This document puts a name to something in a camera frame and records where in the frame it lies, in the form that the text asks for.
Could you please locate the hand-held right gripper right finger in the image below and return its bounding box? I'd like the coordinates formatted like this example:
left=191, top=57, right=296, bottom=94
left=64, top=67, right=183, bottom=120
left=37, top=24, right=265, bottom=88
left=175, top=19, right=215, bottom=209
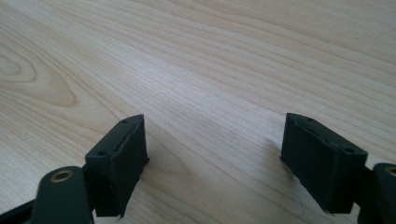
left=280, top=112, right=369, bottom=215

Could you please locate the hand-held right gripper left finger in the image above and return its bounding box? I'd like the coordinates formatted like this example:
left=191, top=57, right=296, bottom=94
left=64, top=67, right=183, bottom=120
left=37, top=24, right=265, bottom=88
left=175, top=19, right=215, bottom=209
left=84, top=114, right=150, bottom=219

